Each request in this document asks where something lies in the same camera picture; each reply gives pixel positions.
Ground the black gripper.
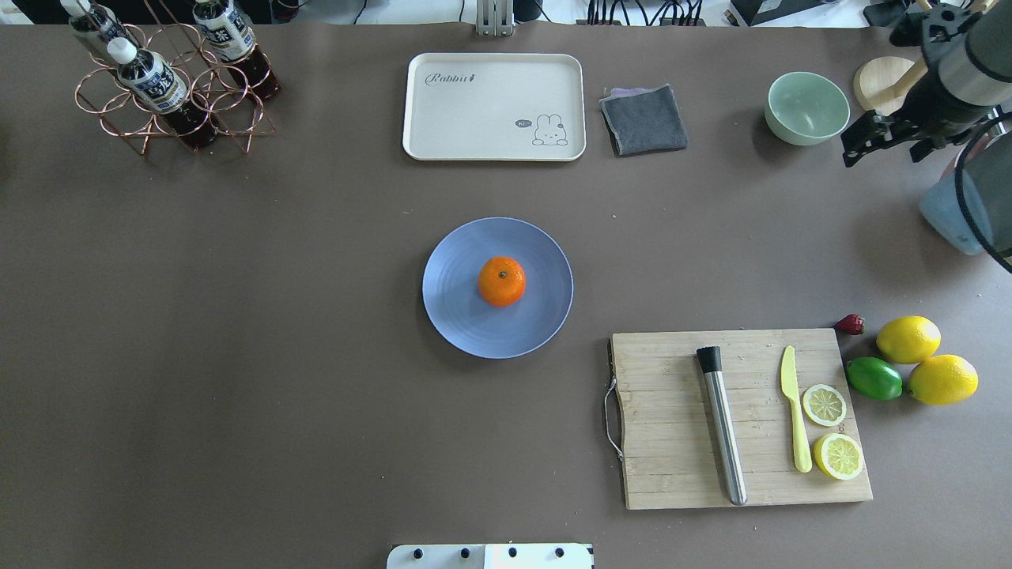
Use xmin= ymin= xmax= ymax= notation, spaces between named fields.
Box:
xmin=840 ymin=71 xmax=997 ymax=167

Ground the grey folded cloth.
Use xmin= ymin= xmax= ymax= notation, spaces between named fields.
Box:
xmin=599 ymin=83 xmax=688 ymax=157

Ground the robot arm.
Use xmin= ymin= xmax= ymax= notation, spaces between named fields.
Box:
xmin=841 ymin=2 xmax=1010 ymax=269

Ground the cream rectangular tray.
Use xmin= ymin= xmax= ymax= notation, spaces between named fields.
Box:
xmin=402 ymin=53 xmax=586 ymax=162

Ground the mint green bowl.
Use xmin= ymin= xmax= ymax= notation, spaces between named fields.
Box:
xmin=764 ymin=71 xmax=850 ymax=145

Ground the lemon slice far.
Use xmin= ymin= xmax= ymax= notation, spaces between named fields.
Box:
xmin=813 ymin=433 xmax=864 ymax=481

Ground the lemon slice near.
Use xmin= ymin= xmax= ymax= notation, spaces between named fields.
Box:
xmin=800 ymin=384 xmax=848 ymax=428

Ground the yellow plastic knife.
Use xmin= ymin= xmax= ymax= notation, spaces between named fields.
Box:
xmin=780 ymin=345 xmax=813 ymax=473

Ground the dark drink bottle back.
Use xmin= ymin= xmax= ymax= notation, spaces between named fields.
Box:
xmin=192 ymin=1 xmax=281 ymax=101

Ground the red strawberry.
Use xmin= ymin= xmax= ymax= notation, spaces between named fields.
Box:
xmin=833 ymin=313 xmax=865 ymax=336

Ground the wooden cutting board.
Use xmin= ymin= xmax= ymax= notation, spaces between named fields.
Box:
xmin=610 ymin=328 xmax=874 ymax=509

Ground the blue plate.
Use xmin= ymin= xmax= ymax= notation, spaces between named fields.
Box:
xmin=421 ymin=217 xmax=574 ymax=359

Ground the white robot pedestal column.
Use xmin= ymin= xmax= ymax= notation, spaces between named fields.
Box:
xmin=386 ymin=541 xmax=595 ymax=568

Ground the dark drink bottle front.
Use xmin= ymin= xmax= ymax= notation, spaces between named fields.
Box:
xmin=60 ymin=0 xmax=142 ymax=62

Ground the aluminium frame post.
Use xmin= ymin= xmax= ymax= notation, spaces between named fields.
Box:
xmin=476 ymin=0 xmax=515 ymax=37

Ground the yellow lemon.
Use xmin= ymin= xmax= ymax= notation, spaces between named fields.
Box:
xmin=907 ymin=354 xmax=979 ymax=405
xmin=875 ymin=315 xmax=941 ymax=364

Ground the orange mandarin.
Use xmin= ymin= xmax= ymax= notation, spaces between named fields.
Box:
xmin=478 ymin=256 xmax=527 ymax=307

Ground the dark drink bottle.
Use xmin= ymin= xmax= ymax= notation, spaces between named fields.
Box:
xmin=106 ymin=37 xmax=217 ymax=150
xmin=60 ymin=0 xmax=142 ymax=62
xmin=192 ymin=1 xmax=281 ymax=101

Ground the green lime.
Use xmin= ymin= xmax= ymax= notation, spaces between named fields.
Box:
xmin=844 ymin=356 xmax=904 ymax=401

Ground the copper wire bottle rack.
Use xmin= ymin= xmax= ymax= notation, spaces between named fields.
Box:
xmin=62 ymin=1 xmax=281 ymax=155

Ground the dark drink bottle middle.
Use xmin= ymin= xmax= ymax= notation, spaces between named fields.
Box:
xmin=106 ymin=37 xmax=217 ymax=150

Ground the lemon slice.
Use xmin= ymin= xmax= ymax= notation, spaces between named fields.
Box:
xmin=813 ymin=433 xmax=864 ymax=481
xmin=800 ymin=384 xmax=848 ymax=428

